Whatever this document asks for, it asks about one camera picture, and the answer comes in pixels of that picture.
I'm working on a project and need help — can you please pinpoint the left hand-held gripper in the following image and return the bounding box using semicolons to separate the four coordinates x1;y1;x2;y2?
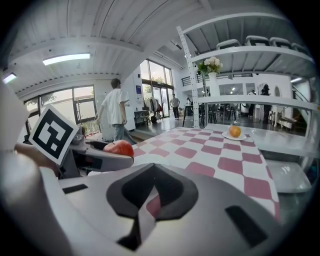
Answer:
28;103;135;180

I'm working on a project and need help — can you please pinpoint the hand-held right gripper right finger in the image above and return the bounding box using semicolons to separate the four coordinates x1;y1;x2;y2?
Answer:
140;162;288;256

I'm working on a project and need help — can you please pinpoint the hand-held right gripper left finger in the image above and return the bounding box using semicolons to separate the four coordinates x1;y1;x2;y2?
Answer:
48;162;158;256

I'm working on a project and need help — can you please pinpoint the red apple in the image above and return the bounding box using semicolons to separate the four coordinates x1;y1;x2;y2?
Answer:
103;139;135;157

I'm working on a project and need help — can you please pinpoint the person's left forearm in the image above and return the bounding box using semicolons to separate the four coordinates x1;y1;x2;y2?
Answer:
13;142;61;176

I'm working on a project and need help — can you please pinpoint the small white plate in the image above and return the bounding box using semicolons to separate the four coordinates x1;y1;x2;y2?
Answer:
221;131;248;142

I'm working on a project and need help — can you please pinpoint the dark wooden step platform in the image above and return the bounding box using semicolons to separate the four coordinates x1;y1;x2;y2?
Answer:
128;128;160;142

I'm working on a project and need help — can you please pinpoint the clothes rack with garments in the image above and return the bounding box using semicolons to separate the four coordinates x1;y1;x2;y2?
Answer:
143;96;163;118

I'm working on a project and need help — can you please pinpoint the red white checkered tablecloth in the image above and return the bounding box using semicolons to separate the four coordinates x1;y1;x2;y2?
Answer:
87;126;281;246

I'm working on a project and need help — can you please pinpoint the black table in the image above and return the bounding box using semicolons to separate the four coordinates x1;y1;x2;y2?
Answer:
182;104;201;128

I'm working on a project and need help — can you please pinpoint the orange fruit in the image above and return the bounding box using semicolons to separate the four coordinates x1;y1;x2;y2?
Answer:
228;125;242;138

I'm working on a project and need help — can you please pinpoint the ceiling light bar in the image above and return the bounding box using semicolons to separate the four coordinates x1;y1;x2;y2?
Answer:
41;52;91;66
2;72;17;85

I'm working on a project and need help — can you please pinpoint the white vase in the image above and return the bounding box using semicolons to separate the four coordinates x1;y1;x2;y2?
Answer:
207;71;221;98

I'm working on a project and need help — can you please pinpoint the white metal shelving rack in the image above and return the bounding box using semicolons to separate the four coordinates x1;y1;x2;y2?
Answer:
176;12;320;193

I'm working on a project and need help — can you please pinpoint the white flower bouquet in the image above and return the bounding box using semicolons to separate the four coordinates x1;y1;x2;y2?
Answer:
197;56;224;75

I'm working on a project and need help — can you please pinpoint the white storage bin black panel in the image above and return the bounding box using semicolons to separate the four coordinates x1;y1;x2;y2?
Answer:
244;35;271;47
216;38;242;50
291;42;309;55
269;37;292;48

